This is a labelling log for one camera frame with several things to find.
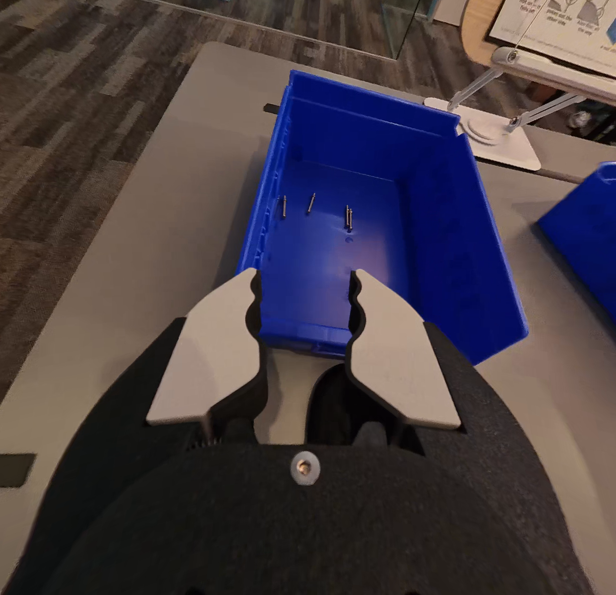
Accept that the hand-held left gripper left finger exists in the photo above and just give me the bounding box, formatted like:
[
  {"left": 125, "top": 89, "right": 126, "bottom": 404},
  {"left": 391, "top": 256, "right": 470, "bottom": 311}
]
[{"left": 146, "top": 267, "right": 269, "bottom": 442}]

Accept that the instruction sheet on wooden board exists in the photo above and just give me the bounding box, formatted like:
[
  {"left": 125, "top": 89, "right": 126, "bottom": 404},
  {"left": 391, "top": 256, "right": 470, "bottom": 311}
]
[{"left": 423, "top": 0, "right": 616, "bottom": 172}]

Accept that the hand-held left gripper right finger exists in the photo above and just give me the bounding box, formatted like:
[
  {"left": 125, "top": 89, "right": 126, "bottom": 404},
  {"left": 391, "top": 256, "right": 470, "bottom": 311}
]
[{"left": 344, "top": 269, "right": 462, "bottom": 430}]

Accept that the printed instruction sheet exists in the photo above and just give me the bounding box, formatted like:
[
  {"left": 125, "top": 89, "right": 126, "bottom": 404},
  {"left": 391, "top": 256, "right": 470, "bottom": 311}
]
[{"left": 488, "top": 0, "right": 616, "bottom": 59}]

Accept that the divided blue plastic bin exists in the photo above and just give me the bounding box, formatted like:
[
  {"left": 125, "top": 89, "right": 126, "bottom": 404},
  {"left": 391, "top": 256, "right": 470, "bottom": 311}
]
[{"left": 535, "top": 161, "right": 616, "bottom": 327}]

